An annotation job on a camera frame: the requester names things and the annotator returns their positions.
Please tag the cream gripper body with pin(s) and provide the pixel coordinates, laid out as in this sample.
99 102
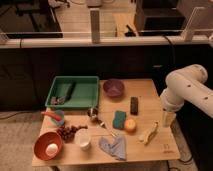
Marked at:
168 118

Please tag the yellow banana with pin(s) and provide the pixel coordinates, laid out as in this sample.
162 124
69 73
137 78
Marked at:
146 135

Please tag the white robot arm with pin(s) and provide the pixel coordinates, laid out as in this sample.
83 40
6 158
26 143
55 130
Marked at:
186 84

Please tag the metal measuring cup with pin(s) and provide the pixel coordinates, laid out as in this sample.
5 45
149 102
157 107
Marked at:
93 115

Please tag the white cup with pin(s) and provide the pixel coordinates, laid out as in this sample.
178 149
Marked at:
83 139

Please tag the blue cup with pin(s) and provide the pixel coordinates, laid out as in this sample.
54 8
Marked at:
61 120

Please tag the black rectangular block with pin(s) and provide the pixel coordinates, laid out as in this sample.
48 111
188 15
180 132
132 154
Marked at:
134 106

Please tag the orange fruit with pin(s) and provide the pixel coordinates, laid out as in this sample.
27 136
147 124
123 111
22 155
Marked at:
130 125

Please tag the wooden table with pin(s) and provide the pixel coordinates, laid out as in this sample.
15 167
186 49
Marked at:
162 145

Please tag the green sponge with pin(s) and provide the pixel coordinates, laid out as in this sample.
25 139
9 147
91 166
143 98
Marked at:
119 119

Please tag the blue grey cloth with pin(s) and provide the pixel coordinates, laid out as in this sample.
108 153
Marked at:
116 149

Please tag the purple bowl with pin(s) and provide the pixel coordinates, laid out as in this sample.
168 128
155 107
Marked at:
113 87

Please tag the dark tool in tray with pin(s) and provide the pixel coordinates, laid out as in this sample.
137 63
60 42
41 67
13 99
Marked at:
70 91

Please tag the bunch of dark grapes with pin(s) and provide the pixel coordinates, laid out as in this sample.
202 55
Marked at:
67 133

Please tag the green plastic tray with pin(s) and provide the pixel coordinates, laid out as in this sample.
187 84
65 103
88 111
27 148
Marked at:
84 96

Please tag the small grey object in tray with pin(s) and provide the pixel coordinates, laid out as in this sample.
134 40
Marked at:
57 100

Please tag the white egg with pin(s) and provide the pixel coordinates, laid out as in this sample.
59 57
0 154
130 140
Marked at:
51 149

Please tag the orange bowl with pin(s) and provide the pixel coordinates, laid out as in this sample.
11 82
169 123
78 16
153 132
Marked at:
43 141

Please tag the white horizontal rail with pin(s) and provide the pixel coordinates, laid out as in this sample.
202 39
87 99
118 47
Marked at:
106 41

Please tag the grey upright post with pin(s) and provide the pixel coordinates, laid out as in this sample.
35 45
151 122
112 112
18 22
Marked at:
95 25

